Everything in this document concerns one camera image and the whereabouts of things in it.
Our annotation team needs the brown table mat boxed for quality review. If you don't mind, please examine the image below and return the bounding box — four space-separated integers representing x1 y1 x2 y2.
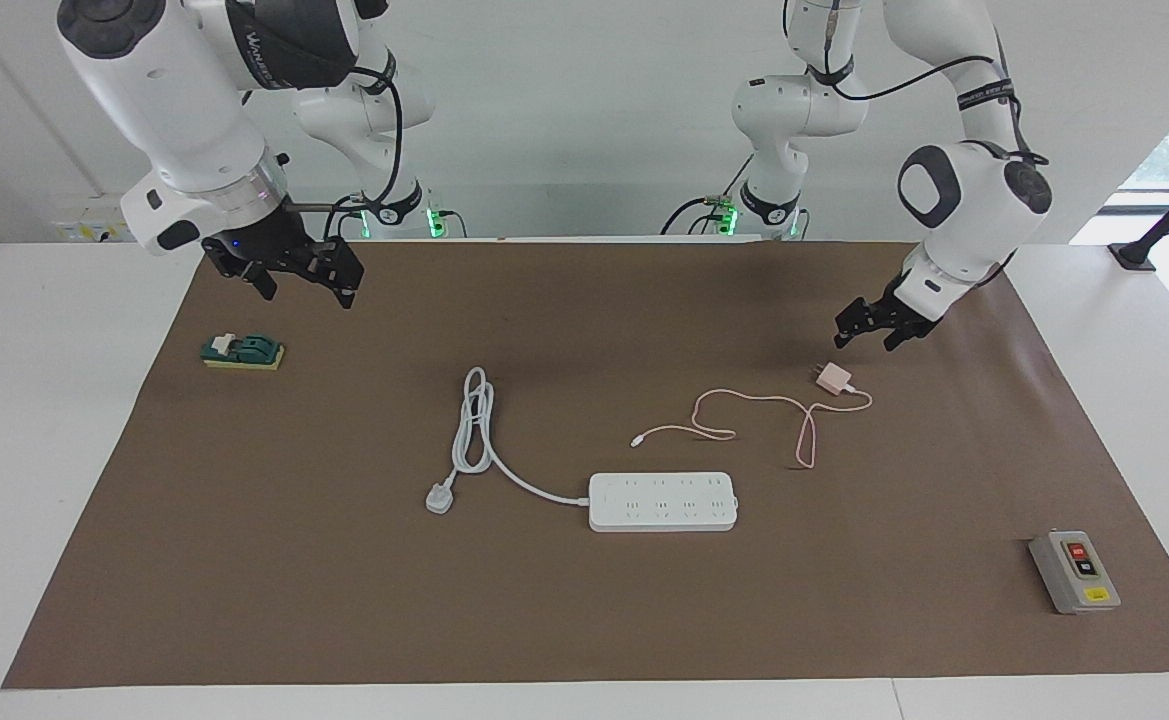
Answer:
2 240 1169 689

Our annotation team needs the grey on-off switch box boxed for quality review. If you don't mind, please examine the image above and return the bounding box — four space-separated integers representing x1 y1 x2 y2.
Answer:
1028 530 1122 615

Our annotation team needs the black base cable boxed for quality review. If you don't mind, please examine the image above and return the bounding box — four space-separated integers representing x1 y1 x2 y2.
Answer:
659 192 740 237

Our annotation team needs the pink charging cable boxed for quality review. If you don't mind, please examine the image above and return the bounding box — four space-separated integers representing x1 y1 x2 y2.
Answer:
630 388 874 470

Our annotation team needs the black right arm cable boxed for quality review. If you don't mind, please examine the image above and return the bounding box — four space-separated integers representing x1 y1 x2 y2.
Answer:
329 62 407 241

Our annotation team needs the white wall socket box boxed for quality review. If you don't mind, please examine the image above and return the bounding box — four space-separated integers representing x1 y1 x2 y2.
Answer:
52 195 145 244

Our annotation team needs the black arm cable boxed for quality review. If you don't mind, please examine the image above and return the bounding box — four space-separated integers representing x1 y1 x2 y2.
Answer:
329 62 407 241
822 0 1051 167

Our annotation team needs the green knife switch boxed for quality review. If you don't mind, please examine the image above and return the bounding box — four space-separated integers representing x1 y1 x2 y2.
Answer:
201 333 286 372

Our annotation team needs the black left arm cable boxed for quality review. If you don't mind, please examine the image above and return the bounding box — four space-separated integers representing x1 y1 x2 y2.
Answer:
822 0 1051 167

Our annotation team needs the white power strip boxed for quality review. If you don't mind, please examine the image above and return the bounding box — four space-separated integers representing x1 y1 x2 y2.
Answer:
588 472 740 533

